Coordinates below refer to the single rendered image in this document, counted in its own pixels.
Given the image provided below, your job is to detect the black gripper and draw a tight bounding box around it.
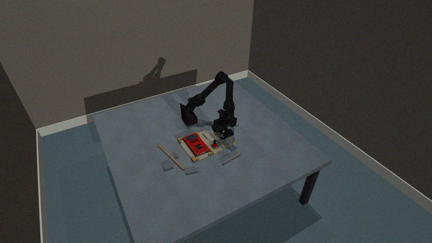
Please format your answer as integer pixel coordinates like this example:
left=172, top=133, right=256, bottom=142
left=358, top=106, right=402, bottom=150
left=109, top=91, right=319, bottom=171
left=213, top=119, right=234, bottom=139

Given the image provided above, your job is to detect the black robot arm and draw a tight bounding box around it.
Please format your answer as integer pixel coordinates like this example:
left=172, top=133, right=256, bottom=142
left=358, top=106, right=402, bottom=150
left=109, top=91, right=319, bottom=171
left=184, top=71, right=237, bottom=133

